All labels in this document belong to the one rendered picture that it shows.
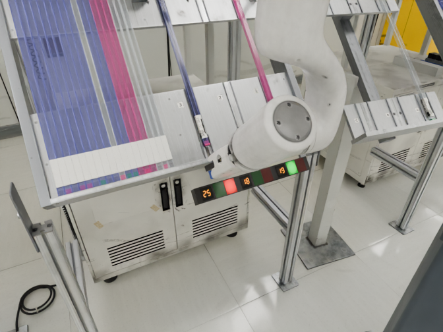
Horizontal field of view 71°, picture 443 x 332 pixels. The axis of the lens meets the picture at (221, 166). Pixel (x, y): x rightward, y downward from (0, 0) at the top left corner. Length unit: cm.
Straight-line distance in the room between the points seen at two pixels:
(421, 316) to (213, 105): 70
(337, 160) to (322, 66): 84
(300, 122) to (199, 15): 57
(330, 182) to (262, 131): 91
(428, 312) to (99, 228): 99
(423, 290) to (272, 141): 55
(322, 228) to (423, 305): 69
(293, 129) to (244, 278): 104
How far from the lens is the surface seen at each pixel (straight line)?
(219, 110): 83
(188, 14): 94
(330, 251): 157
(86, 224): 119
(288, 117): 44
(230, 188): 79
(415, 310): 92
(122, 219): 120
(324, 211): 142
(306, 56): 43
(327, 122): 51
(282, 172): 86
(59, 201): 72
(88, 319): 105
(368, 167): 188
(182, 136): 78
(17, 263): 172
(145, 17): 91
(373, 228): 177
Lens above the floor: 114
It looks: 34 degrees down
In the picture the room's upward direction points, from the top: straight up
